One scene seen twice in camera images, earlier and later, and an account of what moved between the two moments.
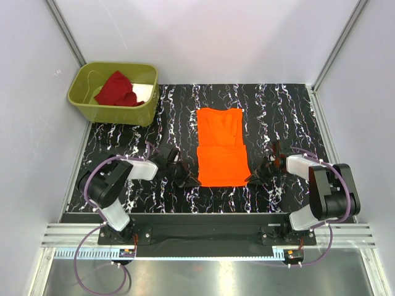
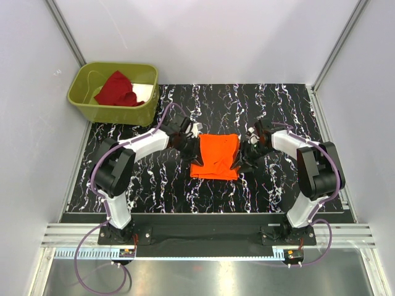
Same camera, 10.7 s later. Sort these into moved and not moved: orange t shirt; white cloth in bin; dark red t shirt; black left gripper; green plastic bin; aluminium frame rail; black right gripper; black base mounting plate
Moved: black left gripper; black right gripper; orange t shirt
Not moved: green plastic bin; black base mounting plate; aluminium frame rail; dark red t shirt; white cloth in bin
